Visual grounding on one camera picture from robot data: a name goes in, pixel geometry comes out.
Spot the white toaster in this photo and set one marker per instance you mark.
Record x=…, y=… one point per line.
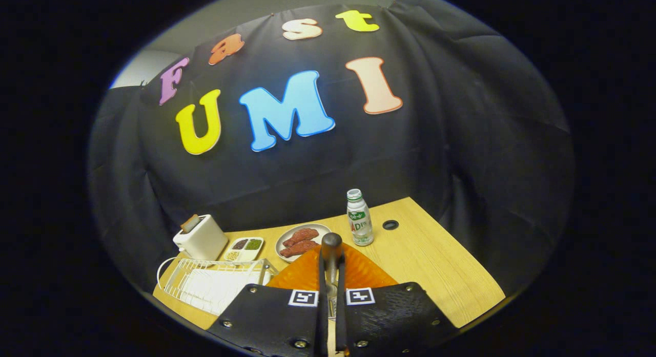
x=202, y=242

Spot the white oval dish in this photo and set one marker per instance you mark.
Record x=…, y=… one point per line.
x=323, y=229

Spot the white divided condiment dish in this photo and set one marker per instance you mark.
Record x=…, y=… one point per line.
x=245, y=248

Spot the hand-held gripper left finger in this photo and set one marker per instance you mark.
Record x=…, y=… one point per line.
x=322, y=316

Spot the white drink bottle green label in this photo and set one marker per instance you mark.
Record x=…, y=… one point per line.
x=360, y=224

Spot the red sausage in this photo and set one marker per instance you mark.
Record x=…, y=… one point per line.
x=300, y=248
x=302, y=236

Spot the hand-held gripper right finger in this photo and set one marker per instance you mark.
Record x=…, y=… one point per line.
x=341, y=316

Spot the brown toast slice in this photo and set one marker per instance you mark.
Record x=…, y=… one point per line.
x=190, y=223

